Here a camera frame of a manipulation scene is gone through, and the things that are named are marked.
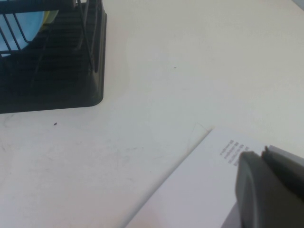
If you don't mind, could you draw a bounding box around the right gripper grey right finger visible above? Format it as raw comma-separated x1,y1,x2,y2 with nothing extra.
260,145,304,198

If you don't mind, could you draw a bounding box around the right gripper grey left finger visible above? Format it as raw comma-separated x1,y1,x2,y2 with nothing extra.
234,151,304,228

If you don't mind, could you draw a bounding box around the yellow plate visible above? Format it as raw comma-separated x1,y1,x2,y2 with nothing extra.
42,9,60,26

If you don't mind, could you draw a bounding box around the blue plate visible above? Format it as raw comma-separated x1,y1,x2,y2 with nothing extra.
0,10,45,58

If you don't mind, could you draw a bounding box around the white printed paper sheet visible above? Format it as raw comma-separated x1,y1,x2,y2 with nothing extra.
124,127,304,228

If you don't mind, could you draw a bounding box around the black wire dish rack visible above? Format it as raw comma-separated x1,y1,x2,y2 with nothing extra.
0,0,101,73

